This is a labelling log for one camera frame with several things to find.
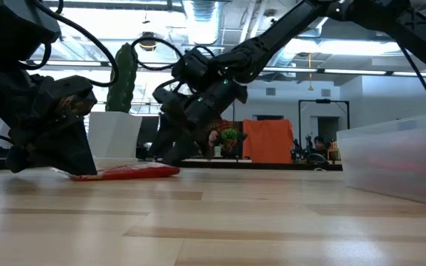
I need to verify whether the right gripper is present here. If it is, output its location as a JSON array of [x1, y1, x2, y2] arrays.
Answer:
[[148, 78, 249, 166]]

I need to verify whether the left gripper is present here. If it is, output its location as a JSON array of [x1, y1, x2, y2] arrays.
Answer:
[[0, 72, 99, 177]]

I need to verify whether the red popcorn bag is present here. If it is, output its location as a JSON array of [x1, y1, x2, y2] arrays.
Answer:
[[52, 162, 181, 182]]

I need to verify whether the small green plant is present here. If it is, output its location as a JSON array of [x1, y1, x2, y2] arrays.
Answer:
[[219, 127, 240, 147]]

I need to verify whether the white square planter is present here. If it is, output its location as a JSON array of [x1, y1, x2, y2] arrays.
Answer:
[[87, 111, 143, 169]]

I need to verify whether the tall green cactus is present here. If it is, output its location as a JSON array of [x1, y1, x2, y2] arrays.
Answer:
[[104, 42, 139, 114]]

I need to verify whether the hanging fabric cloth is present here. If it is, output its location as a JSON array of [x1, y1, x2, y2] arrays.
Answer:
[[241, 118, 294, 164]]

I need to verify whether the round ceiling lamp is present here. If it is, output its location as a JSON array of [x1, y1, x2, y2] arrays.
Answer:
[[138, 31, 158, 52]]

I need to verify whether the ceiling light strip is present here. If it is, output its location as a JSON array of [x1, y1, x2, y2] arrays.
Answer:
[[323, 68, 388, 76], [260, 66, 321, 74], [392, 71, 426, 78]]

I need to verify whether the translucent plastic basket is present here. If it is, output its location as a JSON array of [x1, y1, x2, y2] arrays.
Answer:
[[337, 109, 426, 208]]

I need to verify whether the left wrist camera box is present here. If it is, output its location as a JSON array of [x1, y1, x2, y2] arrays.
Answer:
[[52, 75, 98, 118]]

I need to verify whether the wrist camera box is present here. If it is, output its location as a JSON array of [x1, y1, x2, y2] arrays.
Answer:
[[177, 47, 214, 92], [52, 75, 98, 118]]

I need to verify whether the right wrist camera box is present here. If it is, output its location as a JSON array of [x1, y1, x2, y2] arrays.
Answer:
[[177, 47, 214, 92]]

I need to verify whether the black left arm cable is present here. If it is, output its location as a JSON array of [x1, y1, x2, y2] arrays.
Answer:
[[16, 0, 121, 89]]

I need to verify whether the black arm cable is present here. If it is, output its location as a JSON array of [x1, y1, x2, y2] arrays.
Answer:
[[16, 0, 121, 89], [130, 35, 184, 72]]

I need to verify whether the black table edge frame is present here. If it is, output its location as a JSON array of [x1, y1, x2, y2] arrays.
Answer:
[[0, 154, 343, 173]]

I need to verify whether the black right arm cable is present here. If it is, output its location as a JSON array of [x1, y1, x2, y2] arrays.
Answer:
[[130, 35, 184, 72]]

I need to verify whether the silver ventilation duct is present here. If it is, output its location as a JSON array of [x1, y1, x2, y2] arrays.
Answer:
[[183, 0, 223, 45]]

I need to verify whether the yellow hanging cord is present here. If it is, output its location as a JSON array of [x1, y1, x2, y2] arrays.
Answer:
[[307, 53, 314, 92]]

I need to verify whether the black metal stand frame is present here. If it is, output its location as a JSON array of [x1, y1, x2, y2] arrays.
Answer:
[[297, 98, 351, 158]]

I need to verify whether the thin black cable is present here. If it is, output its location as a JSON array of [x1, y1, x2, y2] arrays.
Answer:
[[400, 44, 426, 112]]

